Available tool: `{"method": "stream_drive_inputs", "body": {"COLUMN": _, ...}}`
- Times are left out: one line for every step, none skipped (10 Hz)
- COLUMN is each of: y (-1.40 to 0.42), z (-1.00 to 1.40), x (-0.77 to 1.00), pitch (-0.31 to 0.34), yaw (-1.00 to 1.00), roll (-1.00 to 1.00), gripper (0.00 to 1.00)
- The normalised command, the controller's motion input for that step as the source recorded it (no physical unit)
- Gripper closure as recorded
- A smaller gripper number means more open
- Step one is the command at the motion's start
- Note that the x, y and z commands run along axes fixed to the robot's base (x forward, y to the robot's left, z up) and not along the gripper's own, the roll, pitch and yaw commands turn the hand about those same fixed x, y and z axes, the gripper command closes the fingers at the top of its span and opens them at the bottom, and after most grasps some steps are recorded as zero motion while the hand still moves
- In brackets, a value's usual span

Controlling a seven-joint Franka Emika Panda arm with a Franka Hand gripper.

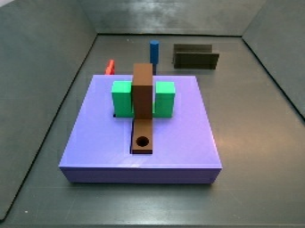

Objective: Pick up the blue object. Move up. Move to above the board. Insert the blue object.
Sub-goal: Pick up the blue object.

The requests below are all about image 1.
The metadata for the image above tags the blue cylinder peg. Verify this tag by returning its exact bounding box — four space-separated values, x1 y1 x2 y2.
149 40 159 75

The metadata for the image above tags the black metal bracket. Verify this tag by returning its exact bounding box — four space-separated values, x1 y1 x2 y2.
172 44 219 69

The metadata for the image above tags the red cylinder peg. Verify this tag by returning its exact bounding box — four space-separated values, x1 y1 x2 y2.
104 59 114 75

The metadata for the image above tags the brown L-shaped block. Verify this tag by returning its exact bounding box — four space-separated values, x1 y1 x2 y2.
131 63 152 154

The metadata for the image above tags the purple board base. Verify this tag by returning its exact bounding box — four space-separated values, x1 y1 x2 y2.
60 75 223 183

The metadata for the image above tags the green U-shaped block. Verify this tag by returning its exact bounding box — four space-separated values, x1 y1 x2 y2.
110 81 175 118

